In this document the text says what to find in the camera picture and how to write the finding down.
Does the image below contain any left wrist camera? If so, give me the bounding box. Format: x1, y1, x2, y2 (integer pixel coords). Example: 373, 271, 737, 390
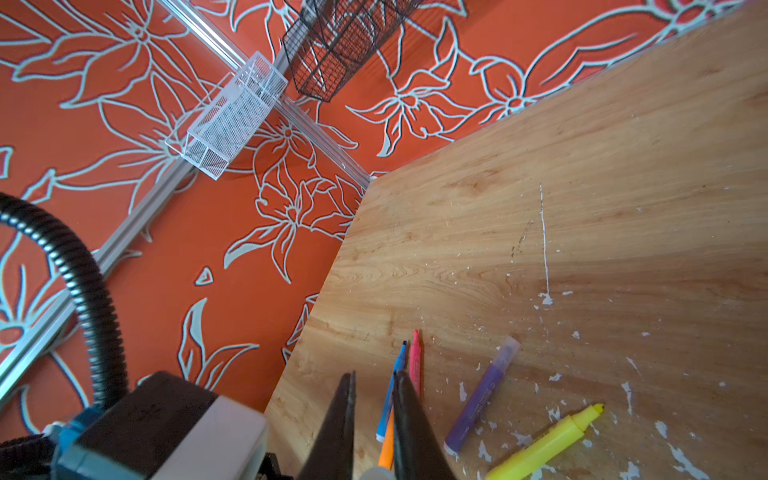
51, 372, 268, 479

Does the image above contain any pink marker pen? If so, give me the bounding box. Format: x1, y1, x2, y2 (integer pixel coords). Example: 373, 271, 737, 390
408, 329, 423, 397

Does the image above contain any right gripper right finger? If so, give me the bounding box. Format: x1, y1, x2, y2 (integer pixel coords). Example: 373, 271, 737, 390
393, 371, 455, 480

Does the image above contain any yellow marker pen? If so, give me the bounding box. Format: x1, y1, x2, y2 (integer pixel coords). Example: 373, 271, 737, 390
486, 403, 605, 480

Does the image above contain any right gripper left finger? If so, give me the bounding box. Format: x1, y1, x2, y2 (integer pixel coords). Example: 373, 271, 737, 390
298, 372, 356, 480

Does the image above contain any white wire basket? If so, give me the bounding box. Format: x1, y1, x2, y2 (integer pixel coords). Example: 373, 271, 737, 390
165, 52, 287, 180

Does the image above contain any orange marker pen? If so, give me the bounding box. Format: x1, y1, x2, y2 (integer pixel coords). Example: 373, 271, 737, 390
378, 409, 395, 469

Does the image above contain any black wire basket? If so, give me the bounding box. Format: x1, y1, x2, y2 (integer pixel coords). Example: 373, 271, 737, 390
282, 0, 421, 102

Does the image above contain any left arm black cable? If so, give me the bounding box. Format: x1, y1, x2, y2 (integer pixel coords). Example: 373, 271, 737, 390
0, 191, 130, 480

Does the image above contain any blue marker pen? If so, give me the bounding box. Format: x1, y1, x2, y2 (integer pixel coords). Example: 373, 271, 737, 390
376, 341, 408, 443

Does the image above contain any purple marker pen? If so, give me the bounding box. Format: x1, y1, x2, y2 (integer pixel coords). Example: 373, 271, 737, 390
443, 336, 521, 456

